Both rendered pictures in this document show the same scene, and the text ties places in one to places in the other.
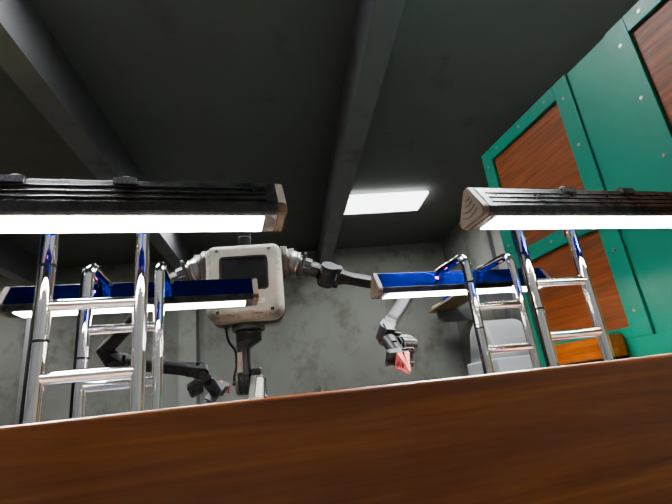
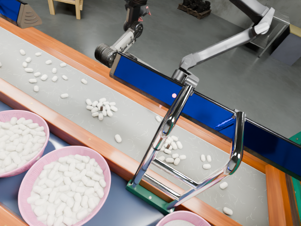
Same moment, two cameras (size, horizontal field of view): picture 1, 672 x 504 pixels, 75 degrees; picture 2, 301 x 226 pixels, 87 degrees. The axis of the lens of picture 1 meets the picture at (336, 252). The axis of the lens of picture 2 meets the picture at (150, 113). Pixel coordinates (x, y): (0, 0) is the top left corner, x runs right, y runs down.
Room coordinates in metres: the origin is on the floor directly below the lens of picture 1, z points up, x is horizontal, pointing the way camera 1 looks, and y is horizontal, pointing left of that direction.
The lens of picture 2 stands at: (0.99, -0.42, 1.36)
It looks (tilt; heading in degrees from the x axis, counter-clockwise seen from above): 47 degrees down; 26
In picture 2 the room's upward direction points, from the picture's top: 22 degrees clockwise
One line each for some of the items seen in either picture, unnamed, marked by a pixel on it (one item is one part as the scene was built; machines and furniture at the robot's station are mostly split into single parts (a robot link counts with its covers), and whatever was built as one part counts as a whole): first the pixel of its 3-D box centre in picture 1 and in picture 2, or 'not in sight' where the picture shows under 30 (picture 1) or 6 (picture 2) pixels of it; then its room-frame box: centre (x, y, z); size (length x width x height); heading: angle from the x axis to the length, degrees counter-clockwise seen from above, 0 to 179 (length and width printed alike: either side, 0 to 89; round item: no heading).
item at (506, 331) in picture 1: (510, 381); not in sight; (5.48, -1.89, 0.74); 0.83 x 0.68 x 1.49; 8
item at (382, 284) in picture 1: (463, 281); (208, 110); (1.38, -0.40, 1.08); 0.62 x 0.08 x 0.07; 106
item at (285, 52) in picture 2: not in sight; (290, 44); (7.25, -0.64, 0.33); 1.24 x 0.64 x 0.67; 8
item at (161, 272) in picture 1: (128, 360); not in sight; (1.03, 0.51, 0.90); 0.20 x 0.19 x 0.45; 106
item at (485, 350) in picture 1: (487, 331); (175, 158); (1.30, -0.42, 0.90); 0.20 x 0.19 x 0.45; 106
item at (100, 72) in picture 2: not in sight; (118, 93); (1.52, 0.09, 0.67); 1.81 x 0.12 x 0.19; 106
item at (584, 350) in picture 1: (582, 350); (281, 197); (1.56, -0.81, 0.83); 0.30 x 0.06 x 0.07; 16
